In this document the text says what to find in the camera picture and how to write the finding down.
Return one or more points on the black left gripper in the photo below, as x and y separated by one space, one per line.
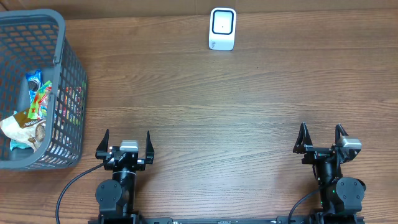
103 153

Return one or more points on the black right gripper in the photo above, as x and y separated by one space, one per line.
302 145

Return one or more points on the green Haribo gummy bag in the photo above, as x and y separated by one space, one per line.
38 108

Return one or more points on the beige brown cookie bag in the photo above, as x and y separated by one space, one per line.
21 128

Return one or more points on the light teal snack packet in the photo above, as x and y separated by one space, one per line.
18 145

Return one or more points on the blue Oreo cookie packet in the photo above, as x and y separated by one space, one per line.
34 81

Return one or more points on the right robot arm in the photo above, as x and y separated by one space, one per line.
340 197

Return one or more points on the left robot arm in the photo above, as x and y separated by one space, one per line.
116 195

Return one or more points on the white barcode scanner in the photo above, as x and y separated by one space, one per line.
222 29

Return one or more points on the grey plastic shopping basket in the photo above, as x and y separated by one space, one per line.
34 40

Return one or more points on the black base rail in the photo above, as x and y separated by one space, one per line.
166 220

